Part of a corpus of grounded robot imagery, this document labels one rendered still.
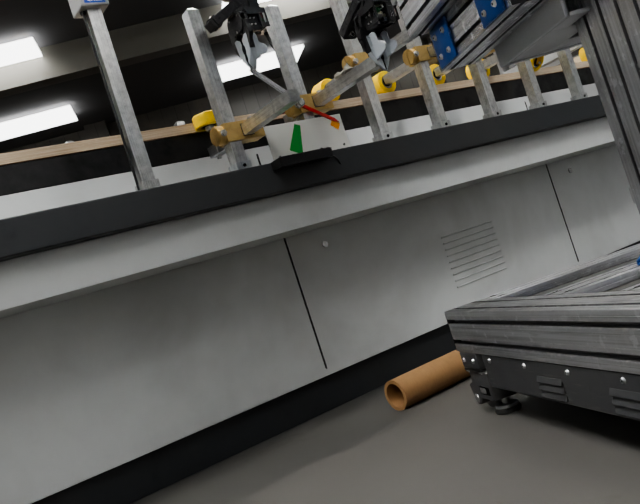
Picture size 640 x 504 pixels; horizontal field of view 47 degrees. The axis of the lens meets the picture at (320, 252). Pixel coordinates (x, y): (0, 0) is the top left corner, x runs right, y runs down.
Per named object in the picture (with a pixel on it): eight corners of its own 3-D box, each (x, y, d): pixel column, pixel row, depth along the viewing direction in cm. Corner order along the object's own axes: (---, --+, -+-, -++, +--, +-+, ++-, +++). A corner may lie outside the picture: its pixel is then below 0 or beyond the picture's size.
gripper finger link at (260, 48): (275, 63, 190) (264, 29, 190) (256, 65, 186) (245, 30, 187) (269, 68, 192) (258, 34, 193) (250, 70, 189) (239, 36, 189)
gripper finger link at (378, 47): (388, 63, 176) (376, 26, 176) (373, 72, 181) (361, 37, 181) (397, 61, 178) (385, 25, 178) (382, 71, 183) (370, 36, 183)
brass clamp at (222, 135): (267, 134, 193) (261, 116, 194) (222, 142, 186) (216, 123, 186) (256, 142, 198) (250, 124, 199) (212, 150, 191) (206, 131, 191)
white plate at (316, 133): (351, 146, 209) (340, 113, 209) (275, 162, 194) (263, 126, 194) (350, 147, 209) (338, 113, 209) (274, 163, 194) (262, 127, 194)
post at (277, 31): (331, 167, 204) (277, 2, 206) (321, 169, 202) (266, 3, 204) (324, 170, 207) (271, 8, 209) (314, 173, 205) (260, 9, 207)
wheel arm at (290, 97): (303, 103, 173) (297, 86, 173) (291, 105, 171) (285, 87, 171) (221, 159, 208) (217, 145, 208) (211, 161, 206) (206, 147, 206)
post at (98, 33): (161, 186, 175) (103, 6, 176) (142, 190, 172) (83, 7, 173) (154, 191, 179) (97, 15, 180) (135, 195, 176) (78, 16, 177)
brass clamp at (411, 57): (446, 57, 237) (441, 42, 237) (416, 61, 229) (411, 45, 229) (433, 65, 242) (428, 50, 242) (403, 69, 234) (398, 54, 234)
